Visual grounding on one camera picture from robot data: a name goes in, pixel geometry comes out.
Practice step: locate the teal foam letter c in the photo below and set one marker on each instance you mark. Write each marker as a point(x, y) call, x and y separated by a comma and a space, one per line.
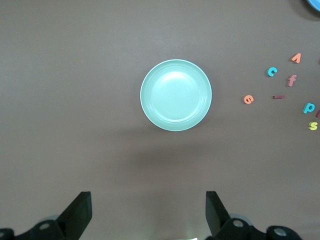
point(269, 72)

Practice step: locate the teal foam letter p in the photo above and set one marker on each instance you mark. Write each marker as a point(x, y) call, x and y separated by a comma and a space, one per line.
point(306, 108)

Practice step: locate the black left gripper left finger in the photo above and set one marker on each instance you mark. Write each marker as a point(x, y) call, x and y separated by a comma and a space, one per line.
point(72, 225)

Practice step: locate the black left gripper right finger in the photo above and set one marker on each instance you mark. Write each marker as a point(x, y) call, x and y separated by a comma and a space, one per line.
point(220, 225)

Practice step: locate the pink red foam letter f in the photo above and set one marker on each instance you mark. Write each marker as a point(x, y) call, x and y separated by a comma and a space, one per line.
point(291, 81)

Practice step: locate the light green plate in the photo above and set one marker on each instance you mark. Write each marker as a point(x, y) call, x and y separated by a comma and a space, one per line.
point(175, 95)

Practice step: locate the dark red foam letter l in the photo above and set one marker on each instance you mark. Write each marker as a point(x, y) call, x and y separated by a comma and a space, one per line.
point(278, 97)

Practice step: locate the orange foam letter v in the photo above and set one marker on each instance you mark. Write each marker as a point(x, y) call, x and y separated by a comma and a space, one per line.
point(297, 57)

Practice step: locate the yellow foam letter s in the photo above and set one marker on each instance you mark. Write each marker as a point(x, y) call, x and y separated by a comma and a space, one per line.
point(313, 125)

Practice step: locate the dark red foam letter n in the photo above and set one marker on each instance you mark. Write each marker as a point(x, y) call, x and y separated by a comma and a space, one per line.
point(318, 113)

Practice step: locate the blue plate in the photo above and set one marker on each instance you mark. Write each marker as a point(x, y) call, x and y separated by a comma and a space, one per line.
point(315, 3)

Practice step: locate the brown table cover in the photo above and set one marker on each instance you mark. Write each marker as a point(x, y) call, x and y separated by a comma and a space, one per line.
point(75, 100)

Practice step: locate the orange foam letter e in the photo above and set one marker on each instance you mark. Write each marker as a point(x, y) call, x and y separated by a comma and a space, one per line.
point(246, 99)

